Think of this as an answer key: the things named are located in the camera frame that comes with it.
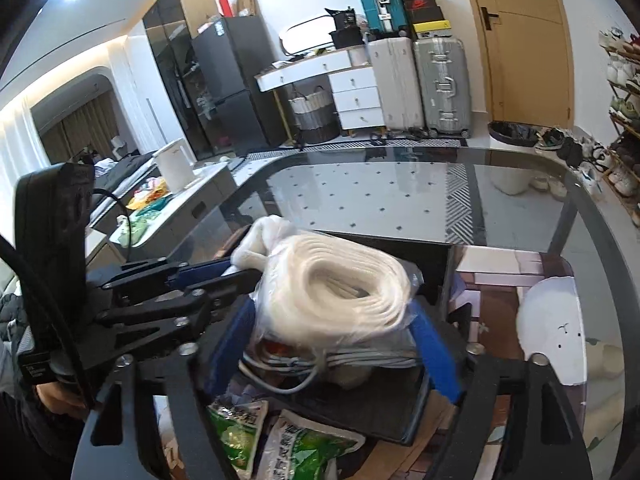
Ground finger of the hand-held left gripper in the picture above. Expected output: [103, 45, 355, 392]
[102, 255, 236, 292]
[95, 269, 261, 361]

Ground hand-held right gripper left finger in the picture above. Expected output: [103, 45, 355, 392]
[75, 300, 258, 480]

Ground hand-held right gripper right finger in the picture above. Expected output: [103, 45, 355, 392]
[407, 305, 593, 480]

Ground bagged cream cord bundle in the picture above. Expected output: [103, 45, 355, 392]
[231, 216, 301, 273]

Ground white charging cable coil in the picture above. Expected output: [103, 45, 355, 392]
[239, 345, 421, 397]

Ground green snack packet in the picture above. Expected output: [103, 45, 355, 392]
[207, 397, 268, 473]
[257, 410, 366, 480]

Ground black cardboard box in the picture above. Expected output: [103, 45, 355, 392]
[227, 227, 473, 446]

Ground bagged white rope coil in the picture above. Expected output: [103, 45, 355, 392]
[252, 227, 426, 356]

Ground person's left forearm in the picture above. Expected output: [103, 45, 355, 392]
[0, 390, 96, 480]

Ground person's left hand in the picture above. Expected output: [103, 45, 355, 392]
[37, 382, 88, 418]

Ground grey side counter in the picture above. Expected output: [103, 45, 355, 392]
[107, 157, 248, 261]

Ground white curtain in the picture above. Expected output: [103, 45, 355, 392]
[0, 102, 56, 271]

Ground green plastic bag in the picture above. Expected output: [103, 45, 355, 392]
[117, 207, 162, 241]

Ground printed desk mat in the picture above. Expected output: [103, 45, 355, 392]
[150, 245, 588, 480]

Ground yellow snack bag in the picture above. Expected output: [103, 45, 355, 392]
[127, 187, 168, 211]

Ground bed with dark duvet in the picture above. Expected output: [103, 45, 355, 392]
[87, 152, 156, 196]

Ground white electric kettle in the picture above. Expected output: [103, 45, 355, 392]
[152, 139, 196, 193]

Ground brown curtain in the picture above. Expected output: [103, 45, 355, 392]
[40, 97, 122, 162]

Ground cream slipper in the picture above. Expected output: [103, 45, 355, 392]
[585, 339, 626, 396]
[585, 400, 626, 442]

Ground black refrigerator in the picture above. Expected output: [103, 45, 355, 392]
[192, 15, 288, 153]

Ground woven laundry basket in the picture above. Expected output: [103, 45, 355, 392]
[287, 85, 341, 143]

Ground black glass wardrobe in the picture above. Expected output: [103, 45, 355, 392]
[142, 0, 226, 161]

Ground trash bin black liner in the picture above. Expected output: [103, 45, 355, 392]
[487, 120, 538, 196]

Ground white vanity desk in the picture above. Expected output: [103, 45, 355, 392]
[254, 47, 386, 133]

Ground pile of sneakers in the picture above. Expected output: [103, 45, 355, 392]
[535, 127, 617, 196]

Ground oval mirror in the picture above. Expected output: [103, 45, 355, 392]
[278, 16, 346, 56]

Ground white suitcase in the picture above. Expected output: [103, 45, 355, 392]
[366, 35, 426, 133]

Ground silver suitcase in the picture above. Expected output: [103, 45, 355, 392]
[412, 35, 473, 138]

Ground black bag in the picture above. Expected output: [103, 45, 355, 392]
[325, 6, 368, 48]

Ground wooden shoe rack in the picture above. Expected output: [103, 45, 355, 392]
[597, 30, 640, 226]

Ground wooden door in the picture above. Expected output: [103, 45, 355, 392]
[457, 0, 576, 128]

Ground black yellow shoe box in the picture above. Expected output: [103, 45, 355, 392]
[412, 19, 452, 38]

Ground rows of assorted shoes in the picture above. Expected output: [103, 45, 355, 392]
[598, 26, 640, 221]

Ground black box red logo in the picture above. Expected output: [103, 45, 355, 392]
[404, 0, 446, 24]

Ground thick black gripper cable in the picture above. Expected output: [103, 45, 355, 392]
[0, 242, 97, 408]

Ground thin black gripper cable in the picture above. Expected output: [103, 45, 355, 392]
[90, 187, 135, 263]

